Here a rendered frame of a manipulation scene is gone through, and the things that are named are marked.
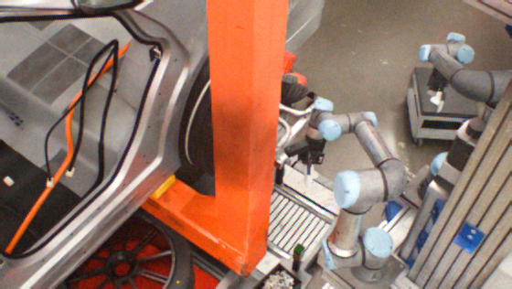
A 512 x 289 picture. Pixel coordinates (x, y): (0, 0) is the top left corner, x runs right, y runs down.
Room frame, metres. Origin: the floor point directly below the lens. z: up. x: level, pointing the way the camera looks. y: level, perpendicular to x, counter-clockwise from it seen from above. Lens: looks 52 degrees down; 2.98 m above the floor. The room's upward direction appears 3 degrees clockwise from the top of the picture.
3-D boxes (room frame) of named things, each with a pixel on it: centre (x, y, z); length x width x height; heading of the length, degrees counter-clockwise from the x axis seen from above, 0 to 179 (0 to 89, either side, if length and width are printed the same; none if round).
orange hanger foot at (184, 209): (1.45, 0.32, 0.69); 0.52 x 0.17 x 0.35; 56
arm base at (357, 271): (1.09, -0.47, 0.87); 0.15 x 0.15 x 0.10
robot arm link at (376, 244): (1.09, -0.47, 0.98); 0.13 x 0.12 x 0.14; 102
